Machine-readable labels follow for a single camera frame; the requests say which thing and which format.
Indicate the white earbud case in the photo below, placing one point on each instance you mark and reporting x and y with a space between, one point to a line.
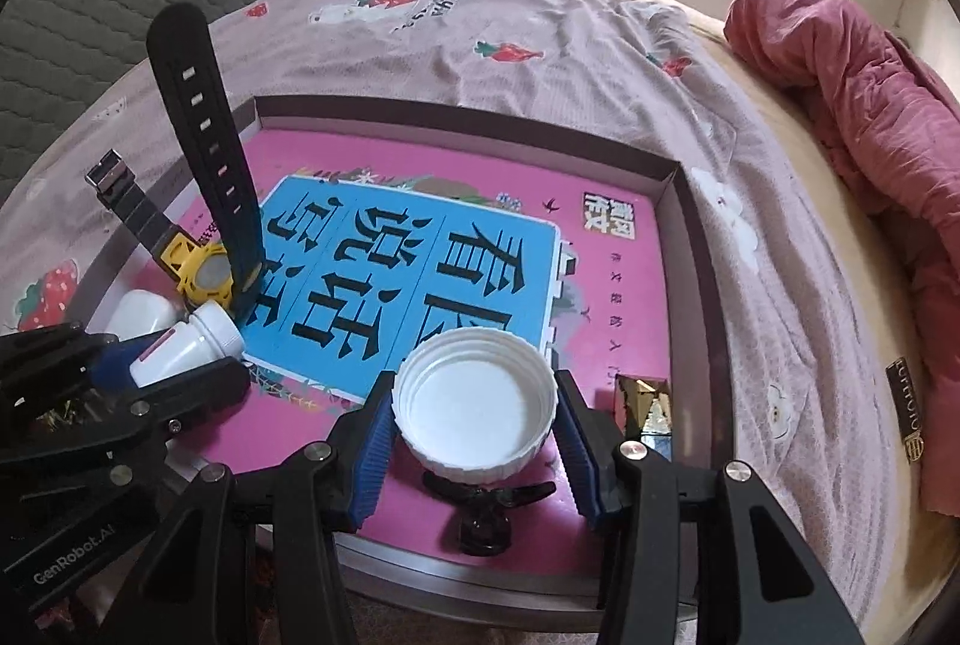
146 313

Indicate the white ribbed jar lid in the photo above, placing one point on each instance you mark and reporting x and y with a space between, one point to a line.
476 405

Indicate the strawberry printed pink bedsheet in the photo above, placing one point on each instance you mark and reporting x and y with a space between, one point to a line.
525 37

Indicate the shallow grey cardboard box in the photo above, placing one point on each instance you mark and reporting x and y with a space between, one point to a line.
697 285

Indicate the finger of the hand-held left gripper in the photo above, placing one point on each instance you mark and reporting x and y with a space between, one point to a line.
52 360
195 394

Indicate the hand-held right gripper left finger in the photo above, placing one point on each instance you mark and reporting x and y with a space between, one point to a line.
375 457

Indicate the black plastic clip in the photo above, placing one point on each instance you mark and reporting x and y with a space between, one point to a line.
484 517

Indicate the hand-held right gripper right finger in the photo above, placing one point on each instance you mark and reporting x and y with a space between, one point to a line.
581 457

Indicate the small white bottle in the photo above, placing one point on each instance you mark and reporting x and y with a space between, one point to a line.
187 345

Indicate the pink quilt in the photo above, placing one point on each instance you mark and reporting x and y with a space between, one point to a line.
885 112

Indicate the pink exercise book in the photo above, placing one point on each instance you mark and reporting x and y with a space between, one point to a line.
600 285

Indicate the black mattress label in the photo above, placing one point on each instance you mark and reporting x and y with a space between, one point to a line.
906 412

